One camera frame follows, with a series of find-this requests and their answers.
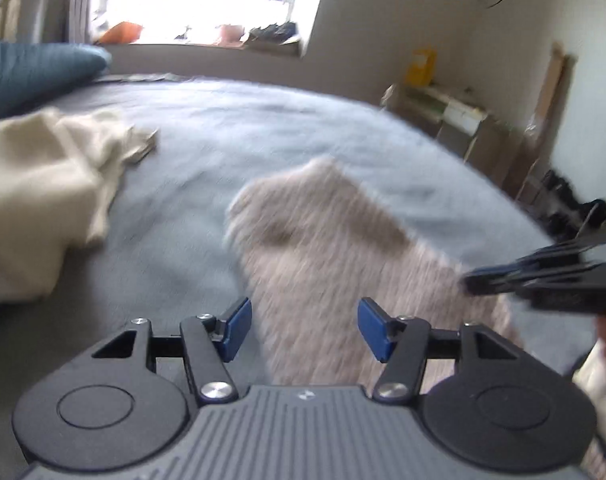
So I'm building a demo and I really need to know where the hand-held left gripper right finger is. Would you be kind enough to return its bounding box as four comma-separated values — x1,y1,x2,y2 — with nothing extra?
358,297,518,405

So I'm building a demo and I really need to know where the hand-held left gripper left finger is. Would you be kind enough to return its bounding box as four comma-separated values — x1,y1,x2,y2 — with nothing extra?
92,296,254,407

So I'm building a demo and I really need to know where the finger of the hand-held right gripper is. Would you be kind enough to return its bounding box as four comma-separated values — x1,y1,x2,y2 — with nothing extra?
461,261,606,296
514,232,606,268

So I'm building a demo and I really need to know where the beige houndstooth coat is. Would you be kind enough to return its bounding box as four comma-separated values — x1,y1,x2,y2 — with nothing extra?
223,156,528,396

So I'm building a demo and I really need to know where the person's right forearm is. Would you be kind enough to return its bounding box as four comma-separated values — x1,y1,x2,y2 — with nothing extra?
572,345,606,466

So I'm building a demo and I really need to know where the black cloth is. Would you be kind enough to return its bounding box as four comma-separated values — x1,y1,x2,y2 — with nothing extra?
535,170,606,241

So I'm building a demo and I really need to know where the wooden board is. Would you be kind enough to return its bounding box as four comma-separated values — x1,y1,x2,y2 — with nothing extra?
518,45,578,201

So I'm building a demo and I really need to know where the grey blue bed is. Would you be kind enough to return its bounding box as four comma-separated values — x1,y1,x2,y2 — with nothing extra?
0,72,598,461

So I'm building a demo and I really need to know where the yellow box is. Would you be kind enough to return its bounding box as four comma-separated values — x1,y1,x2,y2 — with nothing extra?
404,49,438,86

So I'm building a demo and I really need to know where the cream fleece sweater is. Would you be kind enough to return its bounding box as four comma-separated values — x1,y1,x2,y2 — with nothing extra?
0,107,160,301

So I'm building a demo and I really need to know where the dark bag on sill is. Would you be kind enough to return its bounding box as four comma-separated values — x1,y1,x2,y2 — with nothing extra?
243,22,304,57

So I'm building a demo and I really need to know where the pink pot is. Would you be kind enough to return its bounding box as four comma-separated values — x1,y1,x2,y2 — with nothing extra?
217,24,244,46

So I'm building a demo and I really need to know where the orange bag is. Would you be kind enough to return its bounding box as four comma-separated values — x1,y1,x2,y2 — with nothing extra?
99,21,142,45

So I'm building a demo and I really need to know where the teal duvet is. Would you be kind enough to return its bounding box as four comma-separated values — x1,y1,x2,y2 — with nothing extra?
0,40,112,121

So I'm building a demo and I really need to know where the grey curtain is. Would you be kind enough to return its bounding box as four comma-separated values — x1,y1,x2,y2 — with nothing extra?
65,0,96,43

